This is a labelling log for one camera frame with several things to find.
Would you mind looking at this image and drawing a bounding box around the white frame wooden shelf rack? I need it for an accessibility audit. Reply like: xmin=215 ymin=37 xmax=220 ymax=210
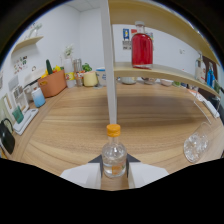
xmin=99 ymin=0 xmax=223 ymax=125

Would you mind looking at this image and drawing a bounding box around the pale yellow cup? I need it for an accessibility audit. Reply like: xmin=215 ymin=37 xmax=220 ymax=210
xmin=83 ymin=70 xmax=99 ymax=88

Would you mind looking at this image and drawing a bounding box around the black bag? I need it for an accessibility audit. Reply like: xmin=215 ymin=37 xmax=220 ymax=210
xmin=0 ymin=118 xmax=16 ymax=155

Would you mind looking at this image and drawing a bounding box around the green potted plant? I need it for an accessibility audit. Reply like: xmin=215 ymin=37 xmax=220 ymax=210
xmin=81 ymin=62 xmax=93 ymax=73

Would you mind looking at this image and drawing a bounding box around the small clear bottle orange cap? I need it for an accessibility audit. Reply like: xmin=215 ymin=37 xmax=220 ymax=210
xmin=101 ymin=123 xmax=128 ymax=179

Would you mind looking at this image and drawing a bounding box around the red liquid bottle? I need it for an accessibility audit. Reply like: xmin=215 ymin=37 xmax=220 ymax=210
xmin=131 ymin=20 xmax=154 ymax=70

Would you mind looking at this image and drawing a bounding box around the small green cup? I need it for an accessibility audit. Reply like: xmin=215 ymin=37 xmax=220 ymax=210
xmin=12 ymin=106 xmax=25 ymax=124

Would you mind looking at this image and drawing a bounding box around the blue white cup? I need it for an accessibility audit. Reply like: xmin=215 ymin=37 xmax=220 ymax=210
xmin=95 ymin=67 xmax=108 ymax=87

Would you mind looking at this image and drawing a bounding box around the clear glass with ice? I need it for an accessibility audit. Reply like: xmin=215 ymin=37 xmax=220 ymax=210
xmin=183 ymin=122 xmax=212 ymax=164

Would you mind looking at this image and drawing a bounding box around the white notebook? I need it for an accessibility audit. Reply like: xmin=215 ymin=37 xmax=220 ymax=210
xmin=194 ymin=91 xmax=222 ymax=119

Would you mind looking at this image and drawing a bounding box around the white tray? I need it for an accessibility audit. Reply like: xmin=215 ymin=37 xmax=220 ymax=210
xmin=12 ymin=108 xmax=40 ymax=136

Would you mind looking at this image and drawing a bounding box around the wooden wall shelf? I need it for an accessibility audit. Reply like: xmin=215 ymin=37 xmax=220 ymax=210
xmin=11 ymin=35 xmax=44 ymax=54

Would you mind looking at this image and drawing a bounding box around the orange basket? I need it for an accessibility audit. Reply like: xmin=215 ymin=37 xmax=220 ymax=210
xmin=37 ymin=69 xmax=68 ymax=98

